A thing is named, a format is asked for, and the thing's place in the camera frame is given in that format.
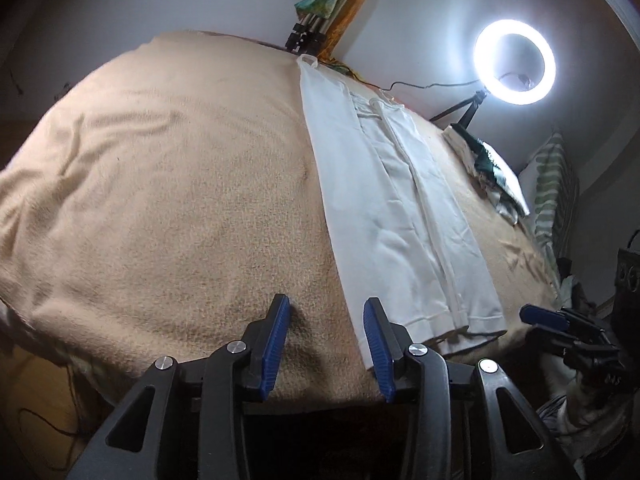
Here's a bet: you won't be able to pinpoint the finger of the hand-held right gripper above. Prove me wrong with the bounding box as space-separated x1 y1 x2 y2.
532 326 611 362
519 304 607 336

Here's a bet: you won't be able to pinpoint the person's right forearm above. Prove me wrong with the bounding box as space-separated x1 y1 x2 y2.
537 385 636 466

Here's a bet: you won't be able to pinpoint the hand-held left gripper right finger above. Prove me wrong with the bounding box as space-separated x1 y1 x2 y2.
362 297 582 480

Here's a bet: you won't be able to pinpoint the white pants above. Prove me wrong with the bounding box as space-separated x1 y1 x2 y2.
297 55 509 372

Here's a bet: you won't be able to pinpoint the pile of folded clothes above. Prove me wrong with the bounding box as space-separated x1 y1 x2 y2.
442 124 532 225

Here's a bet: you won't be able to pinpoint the black box device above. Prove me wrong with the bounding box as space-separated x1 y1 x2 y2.
613 230 640 313

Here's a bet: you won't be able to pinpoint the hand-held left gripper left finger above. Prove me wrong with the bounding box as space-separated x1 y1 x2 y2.
65 294 292 480

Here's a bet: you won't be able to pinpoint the black power cable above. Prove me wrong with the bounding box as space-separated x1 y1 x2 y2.
384 79 480 102

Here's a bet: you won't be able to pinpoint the black folded tripod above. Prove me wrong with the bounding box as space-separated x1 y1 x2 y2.
285 14 332 57

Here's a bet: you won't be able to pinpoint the beige blanket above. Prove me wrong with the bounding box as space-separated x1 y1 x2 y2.
0 30 561 406

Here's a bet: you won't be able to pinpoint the black ring light tripod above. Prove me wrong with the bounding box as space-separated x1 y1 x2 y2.
430 89 490 133

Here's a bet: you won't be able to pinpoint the green striped pillow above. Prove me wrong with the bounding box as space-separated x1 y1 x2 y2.
519 132 581 281

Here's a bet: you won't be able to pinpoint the white ring light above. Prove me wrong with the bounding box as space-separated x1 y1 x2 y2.
473 19 557 107

